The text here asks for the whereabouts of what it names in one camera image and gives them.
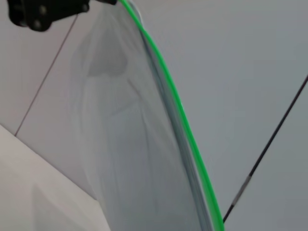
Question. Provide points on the grey tape on wall seam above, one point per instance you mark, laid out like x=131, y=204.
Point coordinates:
x=241, y=190

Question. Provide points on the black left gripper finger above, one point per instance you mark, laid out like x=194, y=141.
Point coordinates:
x=36, y=14

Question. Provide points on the transparent document bag green zip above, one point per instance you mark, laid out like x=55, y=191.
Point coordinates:
x=134, y=120

